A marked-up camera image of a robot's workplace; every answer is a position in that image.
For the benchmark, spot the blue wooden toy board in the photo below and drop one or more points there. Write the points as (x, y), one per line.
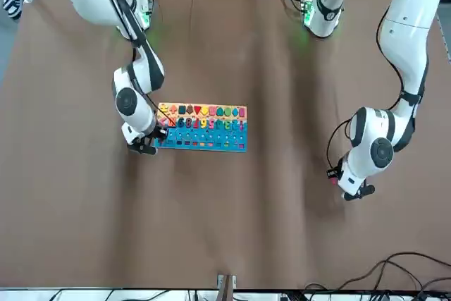
(204, 139)

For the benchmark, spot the blue diamond piece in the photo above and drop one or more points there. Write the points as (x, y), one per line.
(235, 111)

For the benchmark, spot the pink shape piece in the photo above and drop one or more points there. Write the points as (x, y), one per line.
(212, 111)

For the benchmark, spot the aluminium post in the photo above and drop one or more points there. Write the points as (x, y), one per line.
(226, 287)

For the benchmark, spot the yellow shape piece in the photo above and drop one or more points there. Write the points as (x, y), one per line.
(205, 111)

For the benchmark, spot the yellow number six piece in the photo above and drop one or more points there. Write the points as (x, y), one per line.
(203, 124)

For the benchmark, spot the red triangle piece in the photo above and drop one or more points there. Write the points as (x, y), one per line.
(198, 110)

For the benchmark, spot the dark green square piece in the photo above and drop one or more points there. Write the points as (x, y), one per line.
(182, 110)

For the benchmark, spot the green number three piece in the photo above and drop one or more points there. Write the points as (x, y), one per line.
(227, 124)

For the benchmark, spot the pink rectangular block piece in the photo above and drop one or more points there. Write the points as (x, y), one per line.
(241, 112)

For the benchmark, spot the blue number two piece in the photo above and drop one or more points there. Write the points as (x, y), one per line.
(234, 124)

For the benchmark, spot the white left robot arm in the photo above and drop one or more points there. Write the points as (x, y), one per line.
(408, 15)

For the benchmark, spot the teal number four piece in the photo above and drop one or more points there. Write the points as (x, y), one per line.
(220, 124)

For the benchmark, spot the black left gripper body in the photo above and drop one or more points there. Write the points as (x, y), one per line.
(359, 193)

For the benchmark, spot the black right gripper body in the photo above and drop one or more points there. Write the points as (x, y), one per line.
(142, 147)

